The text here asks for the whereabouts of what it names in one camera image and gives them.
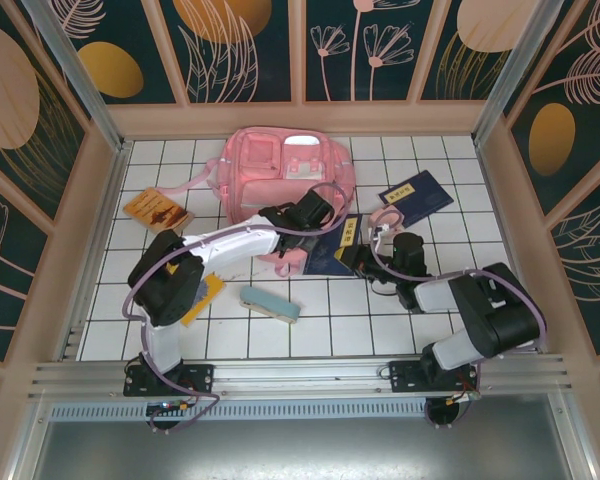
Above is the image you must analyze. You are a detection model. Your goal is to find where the dark blue book yellow label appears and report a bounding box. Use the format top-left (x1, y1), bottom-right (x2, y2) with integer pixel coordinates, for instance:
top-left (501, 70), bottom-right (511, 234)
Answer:
top-left (377, 169), bottom-right (455, 229)
top-left (302, 213), bottom-right (365, 279)

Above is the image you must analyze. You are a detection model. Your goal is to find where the pink school backpack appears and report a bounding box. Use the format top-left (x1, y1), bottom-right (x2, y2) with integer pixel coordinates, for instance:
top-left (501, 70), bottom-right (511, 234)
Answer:
top-left (157, 127), bottom-right (357, 279)

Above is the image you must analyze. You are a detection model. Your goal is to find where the small pink pouch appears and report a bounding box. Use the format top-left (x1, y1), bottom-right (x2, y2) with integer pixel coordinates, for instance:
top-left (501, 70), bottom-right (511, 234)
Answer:
top-left (368, 207), bottom-right (406, 234)

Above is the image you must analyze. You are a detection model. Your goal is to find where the teal pencil case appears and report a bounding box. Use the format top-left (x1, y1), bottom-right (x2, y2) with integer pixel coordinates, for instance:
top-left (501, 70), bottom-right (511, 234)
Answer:
top-left (238, 284), bottom-right (301, 326)

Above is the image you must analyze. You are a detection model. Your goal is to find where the brown paperback book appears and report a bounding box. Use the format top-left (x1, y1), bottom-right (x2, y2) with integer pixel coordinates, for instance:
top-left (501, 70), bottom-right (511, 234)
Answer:
top-left (122, 186), bottom-right (196, 235)

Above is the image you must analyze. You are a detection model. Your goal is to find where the grey metal panel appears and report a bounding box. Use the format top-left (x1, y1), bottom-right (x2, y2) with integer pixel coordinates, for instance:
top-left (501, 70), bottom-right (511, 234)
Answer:
top-left (27, 418), bottom-right (589, 480)

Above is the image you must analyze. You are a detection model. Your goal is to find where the small circuit board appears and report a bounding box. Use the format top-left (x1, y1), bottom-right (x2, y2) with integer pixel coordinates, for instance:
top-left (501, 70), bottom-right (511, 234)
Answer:
top-left (146, 398), bottom-right (197, 417)

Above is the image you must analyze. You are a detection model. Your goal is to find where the lavender left arm cable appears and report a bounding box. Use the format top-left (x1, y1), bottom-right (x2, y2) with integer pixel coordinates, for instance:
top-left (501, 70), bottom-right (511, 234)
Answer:
top-left (122, 182), bottom-right (354, 436)

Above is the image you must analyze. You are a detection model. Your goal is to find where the lavender arm cable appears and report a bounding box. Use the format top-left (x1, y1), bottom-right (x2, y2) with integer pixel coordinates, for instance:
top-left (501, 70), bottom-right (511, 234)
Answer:
top-left (122, 182), bottom-right (354, 436)
top-left (368, 208), bottom-right (549, 431)

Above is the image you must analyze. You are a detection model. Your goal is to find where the black right camera cable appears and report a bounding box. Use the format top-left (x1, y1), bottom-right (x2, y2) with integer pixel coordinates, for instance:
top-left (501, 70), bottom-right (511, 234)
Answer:
top-left (367, 272), bottom-right (399, 299)

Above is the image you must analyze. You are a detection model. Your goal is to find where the lavender right arm cable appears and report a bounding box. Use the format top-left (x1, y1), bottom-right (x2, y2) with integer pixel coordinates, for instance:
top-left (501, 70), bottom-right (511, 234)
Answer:
top-left (368, 208), bottom-right (549, 431)

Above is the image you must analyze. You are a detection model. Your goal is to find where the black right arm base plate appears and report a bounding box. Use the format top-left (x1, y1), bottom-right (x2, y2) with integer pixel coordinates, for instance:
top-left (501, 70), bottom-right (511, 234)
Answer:
top-left (388, 358), bottom-right (481, 397)

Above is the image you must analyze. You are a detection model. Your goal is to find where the aluminium mounting rail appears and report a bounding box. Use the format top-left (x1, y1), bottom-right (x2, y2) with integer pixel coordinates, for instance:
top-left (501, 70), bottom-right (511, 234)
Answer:
top-left (27, 353), bottom-right (576, 401)

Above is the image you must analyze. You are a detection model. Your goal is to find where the perforated metal cable tray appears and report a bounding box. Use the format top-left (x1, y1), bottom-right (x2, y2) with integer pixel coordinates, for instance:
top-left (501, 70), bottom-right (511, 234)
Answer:
top-left (47, 402), bottom-right (431, 424)

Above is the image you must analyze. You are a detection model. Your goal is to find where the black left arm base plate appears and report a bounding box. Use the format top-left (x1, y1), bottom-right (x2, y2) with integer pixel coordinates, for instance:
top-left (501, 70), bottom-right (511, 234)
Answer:
top-left (123, 363), bottom-right (216, 397)

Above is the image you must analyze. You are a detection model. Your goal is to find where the aluminium frame post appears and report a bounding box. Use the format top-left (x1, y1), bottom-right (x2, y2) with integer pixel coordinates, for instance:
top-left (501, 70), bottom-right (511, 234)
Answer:
top-left (472, 0), bottom-right (579, 147)
top-left (22, 0), bottom-right (131, 154)

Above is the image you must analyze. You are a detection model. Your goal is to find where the aluminium side rail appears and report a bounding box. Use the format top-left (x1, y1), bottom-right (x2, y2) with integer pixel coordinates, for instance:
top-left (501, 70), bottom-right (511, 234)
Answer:
top-left (54, 142), bottom-right (134, 361)

